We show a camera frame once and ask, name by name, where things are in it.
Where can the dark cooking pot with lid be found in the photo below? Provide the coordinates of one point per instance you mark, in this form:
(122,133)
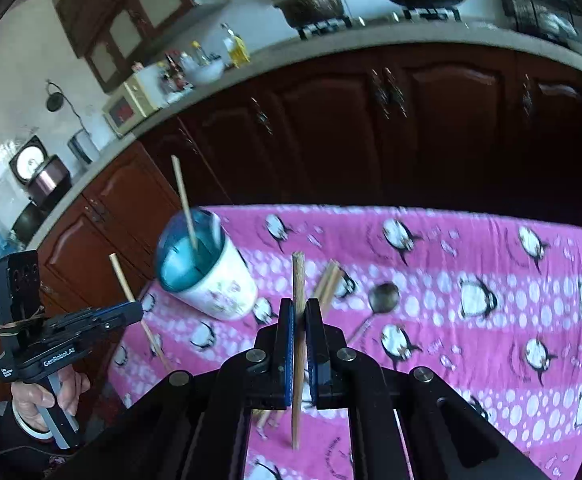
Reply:
(311,2)

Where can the rice cooker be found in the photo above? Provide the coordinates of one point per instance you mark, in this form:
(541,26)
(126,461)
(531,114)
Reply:
(41,172)

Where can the black dish rack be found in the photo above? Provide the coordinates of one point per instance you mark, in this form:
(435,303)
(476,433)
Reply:
(546,17)

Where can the wooden wall cabinet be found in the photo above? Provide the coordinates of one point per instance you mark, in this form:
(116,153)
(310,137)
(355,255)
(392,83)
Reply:
(131,15)

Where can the metal spoon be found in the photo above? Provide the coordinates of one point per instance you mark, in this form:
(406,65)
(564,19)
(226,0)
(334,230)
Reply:
(383,297)

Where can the round black wall hanging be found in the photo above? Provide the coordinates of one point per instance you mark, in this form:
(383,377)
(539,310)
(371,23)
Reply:
(55,100)

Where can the yellow cap bottle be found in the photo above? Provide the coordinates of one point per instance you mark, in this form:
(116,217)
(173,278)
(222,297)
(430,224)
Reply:
(200,52)

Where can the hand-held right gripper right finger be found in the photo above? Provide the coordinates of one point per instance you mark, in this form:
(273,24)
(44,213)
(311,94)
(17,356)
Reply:
(314,360)

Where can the person's left forearm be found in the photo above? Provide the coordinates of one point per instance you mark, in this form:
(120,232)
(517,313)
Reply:
(6,450)

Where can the white bowl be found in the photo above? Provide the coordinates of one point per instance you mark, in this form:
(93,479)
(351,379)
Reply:
(206,71)

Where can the dark sauce bottle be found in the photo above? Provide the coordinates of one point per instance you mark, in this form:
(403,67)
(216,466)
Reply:
(175,72)

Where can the black pan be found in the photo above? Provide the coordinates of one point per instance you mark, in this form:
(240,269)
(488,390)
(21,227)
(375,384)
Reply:
(28,222)

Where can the person's left hand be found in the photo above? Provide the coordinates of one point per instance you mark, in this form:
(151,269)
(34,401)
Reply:
(68,390)

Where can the wooden base cabinets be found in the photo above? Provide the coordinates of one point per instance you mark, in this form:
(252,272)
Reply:
(371,135)

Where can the white floral cup blue inside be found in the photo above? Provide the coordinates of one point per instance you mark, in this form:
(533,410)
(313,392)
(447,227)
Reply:
(221,285)

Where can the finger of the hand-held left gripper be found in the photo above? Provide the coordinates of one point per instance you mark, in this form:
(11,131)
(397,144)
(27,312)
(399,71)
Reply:
(81,335)
(116,312)

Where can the silver electric kettle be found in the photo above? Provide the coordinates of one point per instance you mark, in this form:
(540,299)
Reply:
(83,147)

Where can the light wooden chopstick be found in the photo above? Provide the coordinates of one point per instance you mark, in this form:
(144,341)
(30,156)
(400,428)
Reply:
(185,200)
(126,285)

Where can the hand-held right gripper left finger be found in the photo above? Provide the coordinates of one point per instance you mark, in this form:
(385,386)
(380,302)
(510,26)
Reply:
(286,360)

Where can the cooking oil bottle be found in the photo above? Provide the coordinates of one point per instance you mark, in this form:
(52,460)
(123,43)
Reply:
(238,47)

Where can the gas stove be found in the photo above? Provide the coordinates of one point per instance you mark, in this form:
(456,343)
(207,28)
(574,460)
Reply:
(326,27)

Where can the cream microwave oven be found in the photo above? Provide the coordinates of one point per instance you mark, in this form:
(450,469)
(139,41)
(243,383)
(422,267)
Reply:
(131,105)

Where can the pink penguin blanket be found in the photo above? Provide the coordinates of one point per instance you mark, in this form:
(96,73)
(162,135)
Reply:
(471,360)

